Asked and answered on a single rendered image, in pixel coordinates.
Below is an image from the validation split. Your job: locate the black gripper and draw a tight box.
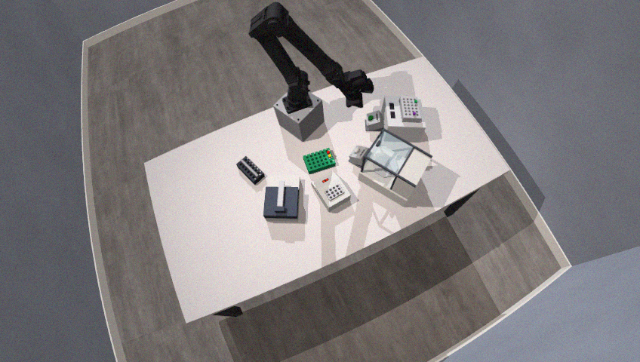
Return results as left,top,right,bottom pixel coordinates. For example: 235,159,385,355
343,87,363,108

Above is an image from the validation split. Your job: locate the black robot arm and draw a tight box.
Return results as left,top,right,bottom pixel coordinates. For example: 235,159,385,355
248,2,374,114

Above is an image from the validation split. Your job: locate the green tube rack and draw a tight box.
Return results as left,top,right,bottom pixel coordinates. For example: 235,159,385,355
303,148,336,174

